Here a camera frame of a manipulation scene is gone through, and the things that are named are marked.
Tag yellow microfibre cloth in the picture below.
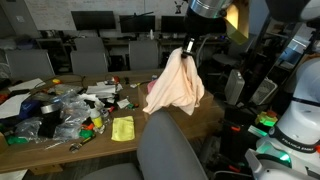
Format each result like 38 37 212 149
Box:
110 115 136 142

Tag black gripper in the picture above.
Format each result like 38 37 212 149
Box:
180 14 228 59

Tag white bottle yellow label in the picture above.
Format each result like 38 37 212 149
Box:
89 107 104 130

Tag brown cardboard flap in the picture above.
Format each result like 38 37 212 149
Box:
0 131 10 155

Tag peach cloth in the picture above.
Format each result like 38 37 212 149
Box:
142 47 206 116

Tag wall whiteboard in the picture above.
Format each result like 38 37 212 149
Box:
24 0 188 32

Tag adjustable wrench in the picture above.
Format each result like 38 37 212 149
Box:
69 133 97 154

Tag white paper stack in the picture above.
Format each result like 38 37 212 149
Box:
85 81 118 100

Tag grey office chair black frame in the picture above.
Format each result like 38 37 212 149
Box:
79 109 209 180

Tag grey mesh office chair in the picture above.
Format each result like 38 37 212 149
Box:
73 36 106 53
4 49 56 80
69 50 109 76
128 40 160 71

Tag yellow-green plastic sheet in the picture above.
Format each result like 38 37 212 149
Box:
224 2 251 45

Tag small green toy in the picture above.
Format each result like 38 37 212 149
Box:
79 129 95 140

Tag blue bag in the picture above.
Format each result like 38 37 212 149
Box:
18 99 43 121

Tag black computer monitor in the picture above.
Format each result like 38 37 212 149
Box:
119 14 156 34
160 15 188 34
70 10 117 32

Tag white space heater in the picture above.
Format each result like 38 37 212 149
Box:
223 69 246 106

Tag small white card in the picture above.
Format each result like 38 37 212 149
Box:
116 98 131 110

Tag pink cloth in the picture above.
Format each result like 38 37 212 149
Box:
147 79 158 95

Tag white paper sheet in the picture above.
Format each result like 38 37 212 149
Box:
0 93 31 120
8 78 46 93

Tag silver tape roll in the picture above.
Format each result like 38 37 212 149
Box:
39 103 63 115

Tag clear plastic bags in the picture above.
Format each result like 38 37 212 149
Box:
14 91 92 142

